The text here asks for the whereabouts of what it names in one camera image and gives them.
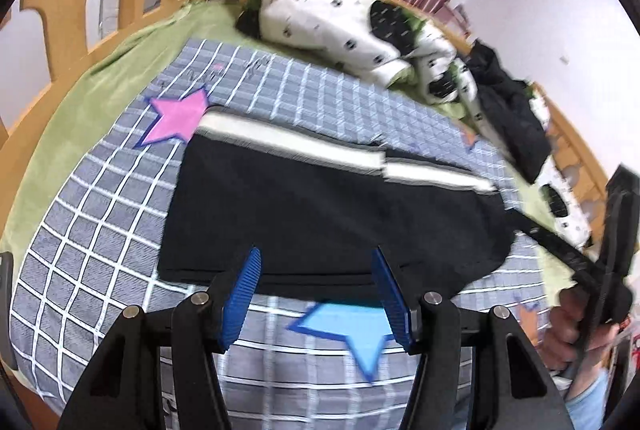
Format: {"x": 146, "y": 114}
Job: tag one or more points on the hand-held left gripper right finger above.
{"x": 392, "y": 305}

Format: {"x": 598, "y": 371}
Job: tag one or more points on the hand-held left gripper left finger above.
{"x": 240, "y": 300}

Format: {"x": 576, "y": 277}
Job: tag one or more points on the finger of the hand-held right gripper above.
{"x": 560, "y": 245}

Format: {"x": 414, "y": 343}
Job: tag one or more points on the black pants with white stripe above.
{"x": 325, "y": 220}

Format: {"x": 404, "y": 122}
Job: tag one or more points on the person's right hand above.
{"x": 562, "y": 330}

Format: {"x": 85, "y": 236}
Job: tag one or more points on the black jacket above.
{"x": 515, "y": 119}

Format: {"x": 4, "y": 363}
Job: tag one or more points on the grey grid blanket with stars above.
{"x": 100, "y": 230}

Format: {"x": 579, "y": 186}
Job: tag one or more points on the person's blue jeans leg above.
{"x": 587, "y": 405}

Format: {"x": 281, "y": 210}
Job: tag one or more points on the green bed sheet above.
{"x": 100, "y": 74}

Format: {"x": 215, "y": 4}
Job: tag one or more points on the white floral quilt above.
{"x": 325, "y": 24}

